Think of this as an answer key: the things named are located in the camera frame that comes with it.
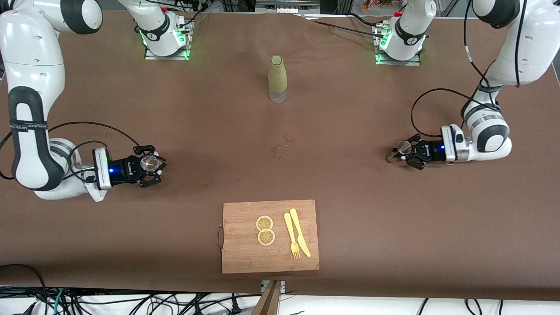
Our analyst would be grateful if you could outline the metal jigger measuring cup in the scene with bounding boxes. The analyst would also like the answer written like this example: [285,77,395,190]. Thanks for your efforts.
[386,141,414,163]

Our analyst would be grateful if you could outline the clear glass shaker cup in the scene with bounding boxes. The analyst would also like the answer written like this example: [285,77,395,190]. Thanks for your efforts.
[141,154,161,172]

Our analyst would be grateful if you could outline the brown table cover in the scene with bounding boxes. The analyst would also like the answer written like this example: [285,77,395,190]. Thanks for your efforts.
[0,9,560,302]

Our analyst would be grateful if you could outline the wooden cutting board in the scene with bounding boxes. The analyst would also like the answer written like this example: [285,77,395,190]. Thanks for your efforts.
[217,199,320,274]

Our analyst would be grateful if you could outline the yellow plastic knife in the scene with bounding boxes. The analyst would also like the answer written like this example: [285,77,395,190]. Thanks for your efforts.
[289,208,312,258]

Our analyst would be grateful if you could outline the yellow plastic fork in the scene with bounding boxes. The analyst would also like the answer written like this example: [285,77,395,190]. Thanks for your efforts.
[283,212,301,260]

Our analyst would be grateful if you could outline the green sleeved glass bottle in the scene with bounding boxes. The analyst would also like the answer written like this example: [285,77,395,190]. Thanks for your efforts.
[268,55,288,104]

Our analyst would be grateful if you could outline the grey power strip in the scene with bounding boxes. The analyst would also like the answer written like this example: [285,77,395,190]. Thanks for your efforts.
[256,0,320,14]

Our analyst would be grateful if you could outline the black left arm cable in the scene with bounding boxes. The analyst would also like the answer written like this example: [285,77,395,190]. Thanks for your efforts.
[410,0,525,138]

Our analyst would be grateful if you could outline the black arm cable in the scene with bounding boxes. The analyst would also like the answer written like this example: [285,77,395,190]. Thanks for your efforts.
[410,0,525,138]
[0,122,140,182]

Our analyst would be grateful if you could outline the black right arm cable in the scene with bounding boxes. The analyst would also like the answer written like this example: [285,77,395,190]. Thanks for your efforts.
[0,122,140,182]

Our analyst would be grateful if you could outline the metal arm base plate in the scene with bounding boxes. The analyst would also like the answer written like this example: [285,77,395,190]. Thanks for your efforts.
[375,24,421,66]
[144,20,193,60]

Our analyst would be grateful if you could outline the thick black cable loop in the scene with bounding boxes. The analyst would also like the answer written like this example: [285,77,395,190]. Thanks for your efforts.
[0,264,49,315]

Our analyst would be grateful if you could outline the wooden post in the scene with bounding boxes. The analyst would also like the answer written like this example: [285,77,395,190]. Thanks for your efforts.
[253,280,283,315]

